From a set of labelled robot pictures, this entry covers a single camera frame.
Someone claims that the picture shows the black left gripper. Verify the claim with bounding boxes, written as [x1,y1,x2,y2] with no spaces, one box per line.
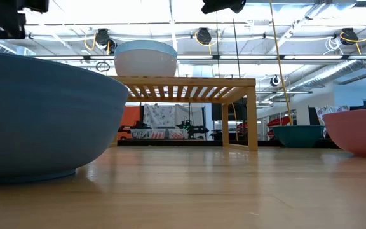
[0,0,50,40]

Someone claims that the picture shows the light blue bowl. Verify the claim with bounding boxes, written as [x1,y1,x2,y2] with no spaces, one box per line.
[114,40,178,60]

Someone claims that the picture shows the teal bowl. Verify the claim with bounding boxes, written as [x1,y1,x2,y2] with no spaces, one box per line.
[114,50,178,78]
[271,125,325,149]

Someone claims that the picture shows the pink bowl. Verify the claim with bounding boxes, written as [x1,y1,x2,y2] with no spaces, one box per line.
[322,108,366,159]

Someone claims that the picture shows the wooden slatted shelf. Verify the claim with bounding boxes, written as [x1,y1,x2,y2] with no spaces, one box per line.
[110,75,259,152]

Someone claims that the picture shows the black monitor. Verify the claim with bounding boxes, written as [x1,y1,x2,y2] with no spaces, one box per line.
[211,97,248,121]

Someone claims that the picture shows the red storage bins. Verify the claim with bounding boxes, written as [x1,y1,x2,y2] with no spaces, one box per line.
[267,115,294,138]

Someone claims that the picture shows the clear plastic bin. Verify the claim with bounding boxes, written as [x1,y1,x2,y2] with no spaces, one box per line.
[130,128,166,140]
[166,128,189,140]

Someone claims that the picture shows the orange partition panel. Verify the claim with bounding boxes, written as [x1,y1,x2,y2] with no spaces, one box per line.
[119,106,142,141]

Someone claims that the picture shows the floral cloth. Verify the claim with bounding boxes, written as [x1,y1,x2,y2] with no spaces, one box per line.
[315,104,351,139]

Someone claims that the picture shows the black ceiling cable reel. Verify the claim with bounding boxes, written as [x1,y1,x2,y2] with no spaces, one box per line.
[339,27,366,55]
[84,27,118,55]
[194,27,214,46]

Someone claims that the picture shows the black hanging cable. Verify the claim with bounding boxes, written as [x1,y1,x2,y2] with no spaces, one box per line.
[232,18,241,79]

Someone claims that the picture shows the yellow hanging cable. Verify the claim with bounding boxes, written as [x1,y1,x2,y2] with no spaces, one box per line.
[268,0,295,127]

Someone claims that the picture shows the black cable coil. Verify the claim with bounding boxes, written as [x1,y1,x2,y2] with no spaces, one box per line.
[95,61,111,73]

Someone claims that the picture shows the silver ceiling air duct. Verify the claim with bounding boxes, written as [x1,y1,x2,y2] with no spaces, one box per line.
[292,41,366,93]

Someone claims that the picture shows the black aluminium table frame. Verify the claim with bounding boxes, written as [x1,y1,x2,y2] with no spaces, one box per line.
[116,139,341,149]

